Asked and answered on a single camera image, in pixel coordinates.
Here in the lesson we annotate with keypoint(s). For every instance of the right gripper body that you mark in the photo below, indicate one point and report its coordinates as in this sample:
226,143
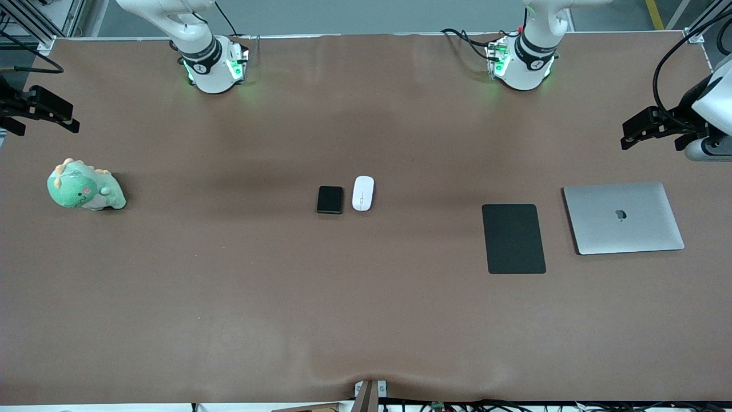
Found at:
12,105

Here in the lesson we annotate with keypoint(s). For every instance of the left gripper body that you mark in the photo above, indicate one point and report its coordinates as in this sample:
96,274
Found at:
679,115

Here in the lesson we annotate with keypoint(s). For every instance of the white computer mouse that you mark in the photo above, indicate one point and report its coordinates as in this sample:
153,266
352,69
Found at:
363,193

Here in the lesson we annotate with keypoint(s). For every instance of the black phone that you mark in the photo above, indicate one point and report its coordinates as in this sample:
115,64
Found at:
330,200

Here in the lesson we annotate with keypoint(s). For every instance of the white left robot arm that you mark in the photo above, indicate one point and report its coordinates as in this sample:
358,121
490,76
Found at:
517,80

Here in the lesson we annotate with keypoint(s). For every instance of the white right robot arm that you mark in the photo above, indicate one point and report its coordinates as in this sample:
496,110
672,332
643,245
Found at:
211,83

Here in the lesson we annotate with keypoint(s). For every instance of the black mouse pad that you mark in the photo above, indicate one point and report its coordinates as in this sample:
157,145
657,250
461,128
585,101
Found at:
513,239

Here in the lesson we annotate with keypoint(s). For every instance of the green dinosaur plush toy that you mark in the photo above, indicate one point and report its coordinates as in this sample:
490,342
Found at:
74,189

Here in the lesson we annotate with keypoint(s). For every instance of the silver laptop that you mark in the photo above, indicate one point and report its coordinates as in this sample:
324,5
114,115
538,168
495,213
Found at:
623,220

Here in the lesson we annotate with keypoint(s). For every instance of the brown table cover mat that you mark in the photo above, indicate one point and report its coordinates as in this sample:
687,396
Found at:
366,315

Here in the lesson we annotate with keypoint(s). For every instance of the small green circuit board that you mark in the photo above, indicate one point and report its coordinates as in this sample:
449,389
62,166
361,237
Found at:
438,407

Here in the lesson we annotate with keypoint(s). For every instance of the camera mount post with bracket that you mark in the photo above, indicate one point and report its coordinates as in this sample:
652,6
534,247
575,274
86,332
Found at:
366,400

